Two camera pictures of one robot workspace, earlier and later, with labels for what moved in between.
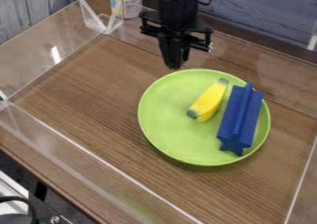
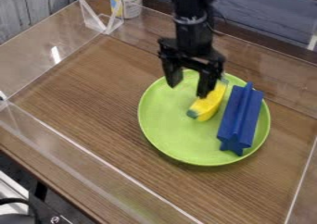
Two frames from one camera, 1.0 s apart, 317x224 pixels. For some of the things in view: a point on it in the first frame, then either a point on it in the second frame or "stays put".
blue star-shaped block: x=239 y=128 stays put
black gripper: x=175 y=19 -> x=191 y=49
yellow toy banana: x=207 y=105 stays put
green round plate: x=182 y=138 stays put
